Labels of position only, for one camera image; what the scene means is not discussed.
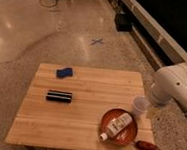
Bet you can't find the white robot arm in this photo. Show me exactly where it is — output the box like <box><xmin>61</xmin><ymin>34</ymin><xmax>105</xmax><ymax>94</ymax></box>
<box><xmin>147</xmin><ymin>62</ymin><xmax>187</xmax><ymax>108</ymax></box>

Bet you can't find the blue sponge block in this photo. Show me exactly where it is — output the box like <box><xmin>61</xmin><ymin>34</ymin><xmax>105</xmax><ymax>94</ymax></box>
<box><xmin>56</xmin><ymin>68</ymin><xmax>73</xmax><ymax>78</ymax></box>

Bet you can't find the wooden table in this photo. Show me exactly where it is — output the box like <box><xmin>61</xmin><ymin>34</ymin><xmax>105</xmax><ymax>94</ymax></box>
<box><xmin>5</xmin><ymin>63</ymin><xmax>145</xmax><ymax>150</ymax></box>

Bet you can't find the black rectangular eraser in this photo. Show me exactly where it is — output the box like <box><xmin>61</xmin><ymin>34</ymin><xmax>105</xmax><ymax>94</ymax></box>
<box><xmin>45</xmin><ymin>90</ymin><xmax>72</xmax><ymax>103</ymax></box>

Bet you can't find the white squeeze bottle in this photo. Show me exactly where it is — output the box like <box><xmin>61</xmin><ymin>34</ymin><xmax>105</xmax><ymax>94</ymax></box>
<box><xmin>99</xmin><ymin>113</ymin><xmax>133</xmax><ymax>141</ymax></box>

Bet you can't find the clear plastic cup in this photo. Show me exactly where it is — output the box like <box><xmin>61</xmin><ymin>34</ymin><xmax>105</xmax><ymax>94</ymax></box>
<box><xmin>131</xmin><ymin>95</ymin><xmax>149</xmax><ymax>117</ymax></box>

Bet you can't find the orange round plate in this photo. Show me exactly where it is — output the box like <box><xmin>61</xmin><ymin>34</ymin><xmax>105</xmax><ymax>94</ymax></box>
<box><xmin>100</xmin><ymin>108</ymin><xmax>138</xmax><ymax>146</ymax></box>

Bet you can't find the red chili pepper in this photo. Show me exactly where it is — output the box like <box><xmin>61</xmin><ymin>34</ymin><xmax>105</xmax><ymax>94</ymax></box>
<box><xmin>135</xmin><ymin>141</ymin><xmax>161</xmax><ymax>150</ymax></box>

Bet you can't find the floor cable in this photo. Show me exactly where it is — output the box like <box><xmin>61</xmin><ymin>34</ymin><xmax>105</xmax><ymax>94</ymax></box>
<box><xmin>38</xmin><ymin>0</ymin><xmax>60</xmax><ymax>9</ymax></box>

